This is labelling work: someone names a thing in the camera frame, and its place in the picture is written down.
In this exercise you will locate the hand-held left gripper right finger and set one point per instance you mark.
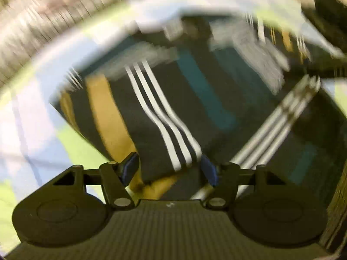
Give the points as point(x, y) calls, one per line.
point(208, 171)

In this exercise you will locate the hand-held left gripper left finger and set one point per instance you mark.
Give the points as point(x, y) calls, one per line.
point(130, 167)

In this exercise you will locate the dark striped sports garment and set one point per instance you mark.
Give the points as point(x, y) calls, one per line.
point(162, 92)

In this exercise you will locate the blue green checked bedsheet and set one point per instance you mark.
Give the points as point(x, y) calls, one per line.
point(32, 130)

